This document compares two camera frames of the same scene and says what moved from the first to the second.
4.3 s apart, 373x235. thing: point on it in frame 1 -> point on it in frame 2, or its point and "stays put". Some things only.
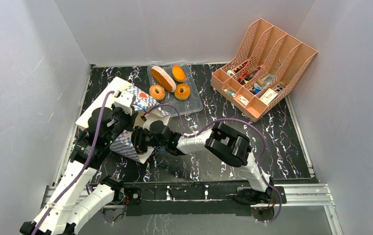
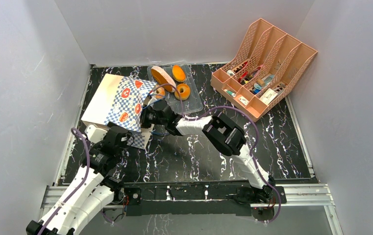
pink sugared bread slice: [161, 77] stays put
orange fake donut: [184, 95] stays put
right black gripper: [140, 139] -> [148, 116]
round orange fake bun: [178, 74] stays put
